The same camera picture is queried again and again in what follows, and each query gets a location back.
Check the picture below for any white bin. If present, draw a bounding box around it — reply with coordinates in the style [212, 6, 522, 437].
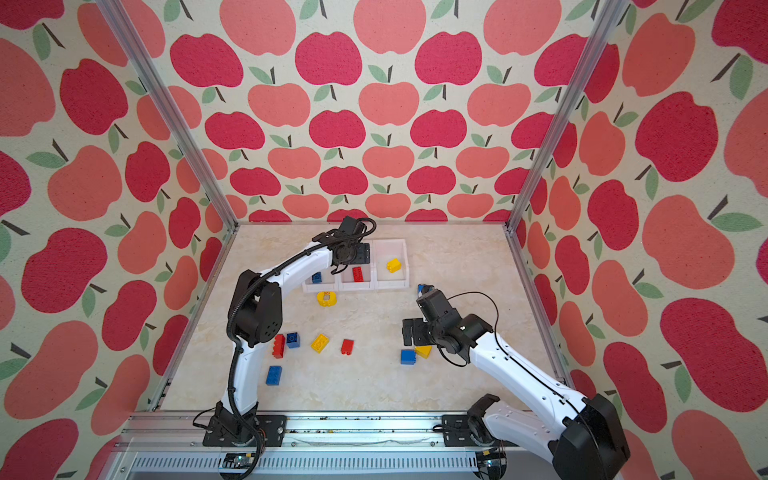
[371, 239, 410, 290]
[338, 263, 376, 292]
[302, 267, 341, 294]

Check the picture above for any yellow lego small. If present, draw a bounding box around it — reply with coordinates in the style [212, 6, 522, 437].
[386, 258, 402, 273]

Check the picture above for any yellow lego angled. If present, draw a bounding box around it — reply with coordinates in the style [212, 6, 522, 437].
[310, 334, 329, 354]

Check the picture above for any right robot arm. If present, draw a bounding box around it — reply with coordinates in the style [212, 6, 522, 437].
[403, 285, 631, 479]

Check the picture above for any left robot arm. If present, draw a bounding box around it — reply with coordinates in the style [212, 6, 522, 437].
[214, 216, 377, 443]

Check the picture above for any blue lego lower right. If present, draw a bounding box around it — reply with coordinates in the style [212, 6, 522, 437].
[400, 350, 417, 366]

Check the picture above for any red small lego center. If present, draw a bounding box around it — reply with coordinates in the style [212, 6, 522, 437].
[340, 339, 354, 356]

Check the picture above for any blue long lego bottom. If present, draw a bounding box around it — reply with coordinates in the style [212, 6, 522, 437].
[265, 365, 283, 386]

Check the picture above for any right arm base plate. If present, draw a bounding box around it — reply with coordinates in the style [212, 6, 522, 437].
[432, 414, 517, 448]

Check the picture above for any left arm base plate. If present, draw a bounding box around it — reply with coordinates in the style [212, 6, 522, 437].
[202, 411, 287, 448]

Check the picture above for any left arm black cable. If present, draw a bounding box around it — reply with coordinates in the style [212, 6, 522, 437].
[227, 217, 379, 480]

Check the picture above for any circuit board on rail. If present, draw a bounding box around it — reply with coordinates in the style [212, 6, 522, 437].
[222, 453, 254, 469]

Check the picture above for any aluminium front rail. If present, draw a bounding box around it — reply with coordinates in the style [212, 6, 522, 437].
[96, 411, 558, 479]

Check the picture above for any right aluminium frame post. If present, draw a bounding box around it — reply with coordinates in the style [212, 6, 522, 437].
[504, 1, 630, 238]

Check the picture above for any aluminium frame post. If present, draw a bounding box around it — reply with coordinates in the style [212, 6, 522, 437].
[504, 1, 630, 238]
[96, 0, 239, 233]

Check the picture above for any left aluminium frame post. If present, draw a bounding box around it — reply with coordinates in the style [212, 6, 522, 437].
[96, 0, 239, 233]

